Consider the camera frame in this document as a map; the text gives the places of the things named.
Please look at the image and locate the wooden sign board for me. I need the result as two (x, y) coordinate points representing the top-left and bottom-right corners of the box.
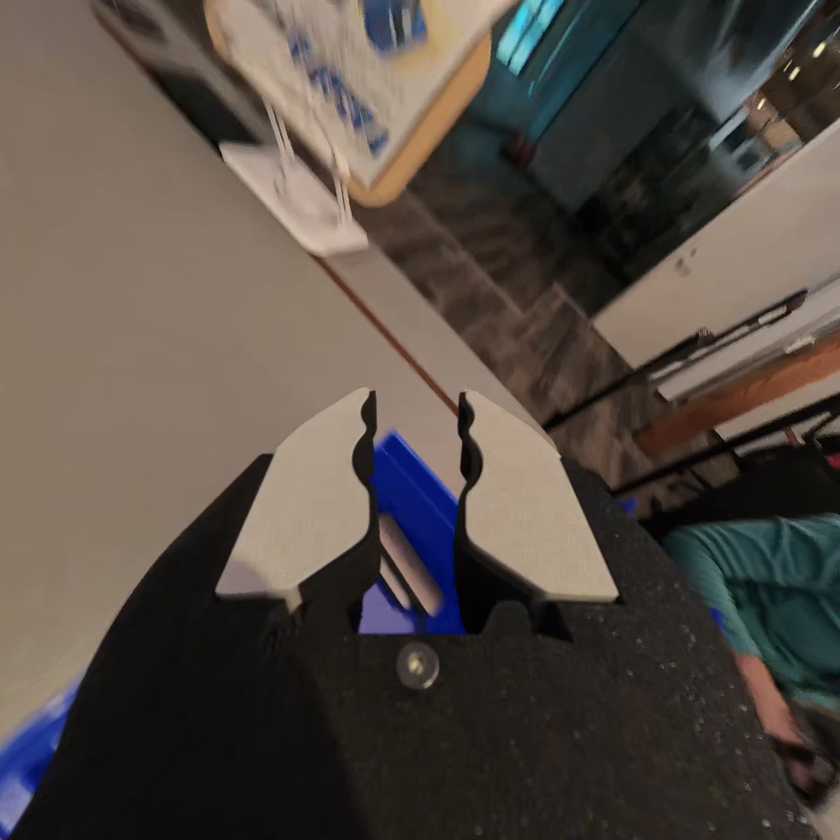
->
(344, 33), (493, 210)

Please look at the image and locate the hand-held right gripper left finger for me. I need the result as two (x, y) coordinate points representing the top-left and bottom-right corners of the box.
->
(215, 387), (382, 602)

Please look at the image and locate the wooden post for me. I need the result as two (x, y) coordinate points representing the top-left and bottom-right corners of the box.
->
(633, 331), (840, 460)

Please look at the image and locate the blue plastic bin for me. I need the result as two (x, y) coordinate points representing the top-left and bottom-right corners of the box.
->
(0, 430), (726, 837)

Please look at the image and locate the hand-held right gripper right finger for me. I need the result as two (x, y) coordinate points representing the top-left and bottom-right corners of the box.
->
(456, 390), (620, 606)

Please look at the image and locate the printed instruction sheet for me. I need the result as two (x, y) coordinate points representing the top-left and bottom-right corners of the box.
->
(210, 0), (519, 188)

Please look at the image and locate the white sign stand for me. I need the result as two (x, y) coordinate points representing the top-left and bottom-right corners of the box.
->
(220, 98), (370, 258)

